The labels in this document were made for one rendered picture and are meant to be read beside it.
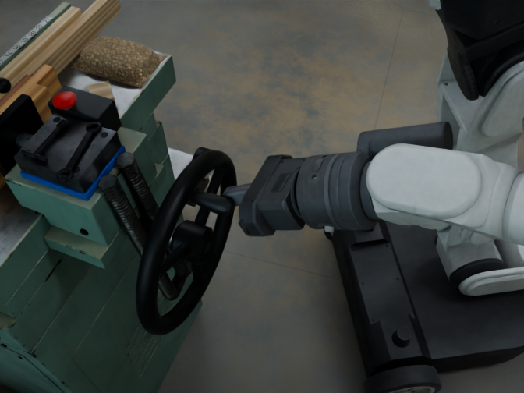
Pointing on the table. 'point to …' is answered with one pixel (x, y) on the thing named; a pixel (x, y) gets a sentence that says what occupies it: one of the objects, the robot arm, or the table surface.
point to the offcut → (101, 90)
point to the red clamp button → (64, 100)
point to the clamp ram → (16, 129)
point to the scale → (24, 40)
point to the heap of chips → (118, 60)
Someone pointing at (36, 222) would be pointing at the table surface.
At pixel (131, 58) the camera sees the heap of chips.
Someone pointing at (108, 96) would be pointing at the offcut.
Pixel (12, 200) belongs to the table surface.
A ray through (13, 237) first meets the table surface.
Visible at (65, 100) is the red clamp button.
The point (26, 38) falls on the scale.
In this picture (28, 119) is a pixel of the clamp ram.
